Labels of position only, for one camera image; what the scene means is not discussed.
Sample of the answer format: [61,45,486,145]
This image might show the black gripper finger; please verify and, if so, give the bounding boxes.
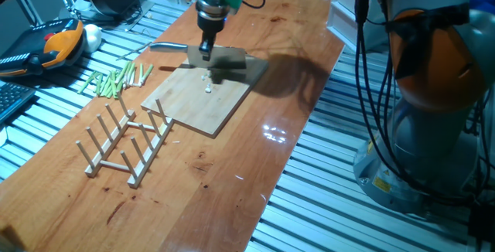
[199,35,216,62]

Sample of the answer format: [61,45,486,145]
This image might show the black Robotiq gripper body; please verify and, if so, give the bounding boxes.
[196,10,227,39]

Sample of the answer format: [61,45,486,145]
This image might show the steel cleaver knife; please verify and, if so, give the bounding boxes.
[148,42,248,70]

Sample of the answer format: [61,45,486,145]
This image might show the pile of cut garlic stalks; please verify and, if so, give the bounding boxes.
[77,61,155,100]

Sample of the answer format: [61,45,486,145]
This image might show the light wooden cutting board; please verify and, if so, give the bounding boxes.
[140,45,270,140]

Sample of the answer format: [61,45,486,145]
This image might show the thin grey stick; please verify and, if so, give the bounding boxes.
[115,42,152,60]

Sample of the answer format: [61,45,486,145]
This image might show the white egg-shaped object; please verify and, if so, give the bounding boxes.
[84,23,103,54]

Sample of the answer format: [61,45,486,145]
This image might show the wooden peg dish rack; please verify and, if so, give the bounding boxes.
[75,97,176,190]

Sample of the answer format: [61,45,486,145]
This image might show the white plastic drawer box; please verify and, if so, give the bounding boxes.
[326,0,391,54]

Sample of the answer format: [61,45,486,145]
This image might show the black orange teach pendant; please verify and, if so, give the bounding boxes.
[0,18,87,78]

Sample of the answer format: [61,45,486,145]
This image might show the large reddish wooden board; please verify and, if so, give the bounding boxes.
[0,0,346,252]

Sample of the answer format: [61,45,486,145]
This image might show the grey metal tripod legs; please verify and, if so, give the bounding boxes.
[0,0,78,27]

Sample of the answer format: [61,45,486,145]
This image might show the black computer keyboard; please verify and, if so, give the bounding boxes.
[0,80,36,124]

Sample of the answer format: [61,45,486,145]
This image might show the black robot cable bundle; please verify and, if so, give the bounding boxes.
[239,0,495,206]

